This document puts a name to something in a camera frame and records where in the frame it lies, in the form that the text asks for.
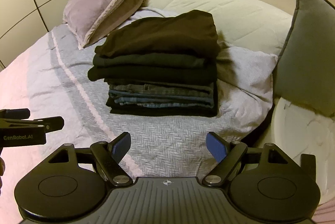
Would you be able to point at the person's left hand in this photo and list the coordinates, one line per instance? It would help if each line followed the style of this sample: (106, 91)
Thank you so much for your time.
(2, 170)

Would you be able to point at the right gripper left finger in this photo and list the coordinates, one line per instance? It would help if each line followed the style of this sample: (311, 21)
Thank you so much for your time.
(108, 155)

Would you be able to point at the mauve pillow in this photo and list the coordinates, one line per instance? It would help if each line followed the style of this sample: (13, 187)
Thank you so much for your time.
(91, 20)

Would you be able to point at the black clothes pile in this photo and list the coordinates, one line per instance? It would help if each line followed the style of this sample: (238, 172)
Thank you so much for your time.
(155, 67)

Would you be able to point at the grey cushion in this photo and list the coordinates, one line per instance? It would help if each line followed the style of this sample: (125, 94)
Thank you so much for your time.
(305, 71)

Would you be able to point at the white sheet at bedside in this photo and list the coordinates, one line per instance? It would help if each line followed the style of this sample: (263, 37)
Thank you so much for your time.
(297, 130)

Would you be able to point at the folded blue jeans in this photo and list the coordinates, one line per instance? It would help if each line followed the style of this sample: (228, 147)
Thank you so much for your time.
(162, 99)

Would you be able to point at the dark brown garment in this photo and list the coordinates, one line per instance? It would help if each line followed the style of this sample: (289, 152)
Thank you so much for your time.
(192, 33)

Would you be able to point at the pink and blue bedspread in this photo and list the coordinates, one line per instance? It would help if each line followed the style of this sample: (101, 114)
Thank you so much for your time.
(51, 79)

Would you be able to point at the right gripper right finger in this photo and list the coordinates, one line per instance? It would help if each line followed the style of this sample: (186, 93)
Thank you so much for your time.
(227, 155)

